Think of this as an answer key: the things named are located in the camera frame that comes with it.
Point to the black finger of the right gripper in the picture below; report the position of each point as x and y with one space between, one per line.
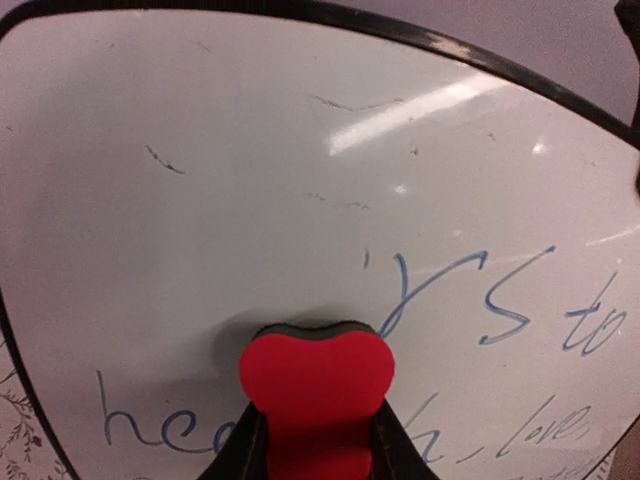
628 15

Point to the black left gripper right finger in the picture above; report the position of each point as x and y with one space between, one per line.
394 456

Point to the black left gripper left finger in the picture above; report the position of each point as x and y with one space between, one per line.
244 454

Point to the red whiteboard eraser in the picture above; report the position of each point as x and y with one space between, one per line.
319 390

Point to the white whiteboard black frame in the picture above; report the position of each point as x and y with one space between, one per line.
177 175

